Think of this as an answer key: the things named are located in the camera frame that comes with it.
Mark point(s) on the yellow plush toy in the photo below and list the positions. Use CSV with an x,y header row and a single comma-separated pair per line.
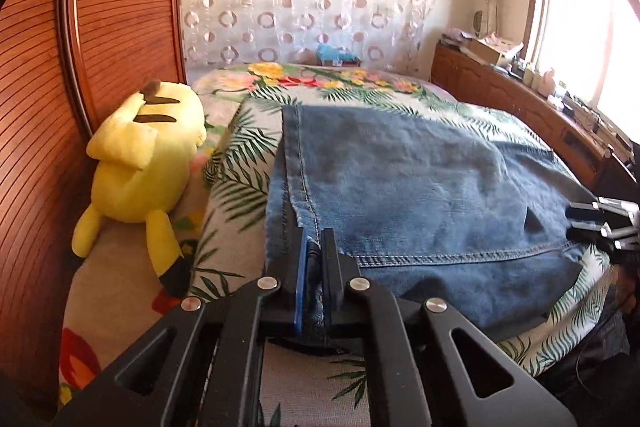
x,y
140,167

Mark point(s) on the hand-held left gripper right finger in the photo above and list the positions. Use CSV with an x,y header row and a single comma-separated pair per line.
x,y
331,279

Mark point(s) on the low wooden cabinet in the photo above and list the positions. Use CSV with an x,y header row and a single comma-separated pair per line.
x,y
500,92

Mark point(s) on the person's dark clothing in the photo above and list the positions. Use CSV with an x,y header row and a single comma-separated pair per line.
x,y
590,352

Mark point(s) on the open cardboard box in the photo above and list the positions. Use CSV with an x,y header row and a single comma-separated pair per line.
x,y
492,49

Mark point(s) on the floral leaf-print bed sheet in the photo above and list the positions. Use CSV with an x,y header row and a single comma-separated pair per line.
x,y
235,167

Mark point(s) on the blue toy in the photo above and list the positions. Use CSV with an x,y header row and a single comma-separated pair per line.
x,y
335,54

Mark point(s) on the blue denim pants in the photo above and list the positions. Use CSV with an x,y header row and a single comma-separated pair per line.
x,y
425,187

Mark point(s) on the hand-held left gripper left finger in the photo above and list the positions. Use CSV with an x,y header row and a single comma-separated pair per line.
x,y
298,279

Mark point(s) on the wooden-framed window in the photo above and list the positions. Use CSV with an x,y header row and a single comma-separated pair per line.
x,y
580,32

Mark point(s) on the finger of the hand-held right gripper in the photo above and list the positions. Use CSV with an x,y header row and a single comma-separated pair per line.
x,y
582,210
582,231

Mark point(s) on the wooden headboard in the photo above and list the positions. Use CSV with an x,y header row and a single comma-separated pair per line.
x,y
125,7

